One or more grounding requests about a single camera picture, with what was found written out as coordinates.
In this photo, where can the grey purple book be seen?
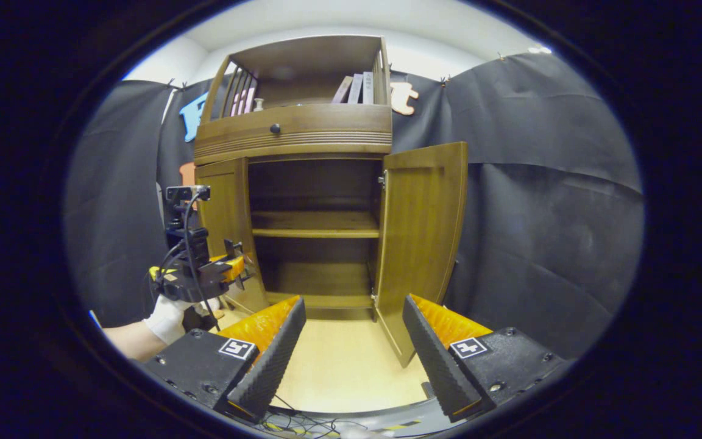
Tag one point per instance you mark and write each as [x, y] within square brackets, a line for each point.
[356, 88]

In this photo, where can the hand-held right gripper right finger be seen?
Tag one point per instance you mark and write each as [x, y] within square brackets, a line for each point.
[439, 360]

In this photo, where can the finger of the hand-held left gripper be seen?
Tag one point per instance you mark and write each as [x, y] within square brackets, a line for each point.
[233, 249]
[229, 268]

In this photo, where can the wooden shoe cabinet door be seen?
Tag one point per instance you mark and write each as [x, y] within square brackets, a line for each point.
[421, 244]
[223, 207]

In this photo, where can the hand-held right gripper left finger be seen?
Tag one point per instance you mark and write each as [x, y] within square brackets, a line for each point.
[269, 360]

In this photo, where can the black backdrop cloth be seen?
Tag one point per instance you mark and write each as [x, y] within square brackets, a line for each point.
[540, 213]

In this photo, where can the wooden double-door shoe cabinet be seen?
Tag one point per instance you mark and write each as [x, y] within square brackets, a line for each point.
[314, 222]

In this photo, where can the pink white book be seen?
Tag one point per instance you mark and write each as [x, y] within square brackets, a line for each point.
[342, 89]

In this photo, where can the wooden drawer with black knob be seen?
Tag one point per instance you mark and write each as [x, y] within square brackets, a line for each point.
[326, 125]

